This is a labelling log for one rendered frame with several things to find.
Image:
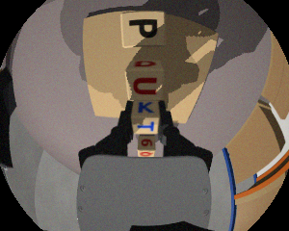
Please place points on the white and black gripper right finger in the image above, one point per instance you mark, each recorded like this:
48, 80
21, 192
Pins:
174, 143

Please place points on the tan flat mat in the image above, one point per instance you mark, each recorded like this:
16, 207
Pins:
186, 59

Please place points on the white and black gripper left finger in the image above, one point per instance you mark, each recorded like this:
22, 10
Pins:
121, 134

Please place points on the wooden letter block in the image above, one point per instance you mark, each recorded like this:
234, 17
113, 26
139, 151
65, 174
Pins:
146, 146
143, 29
145, 80
145, 117

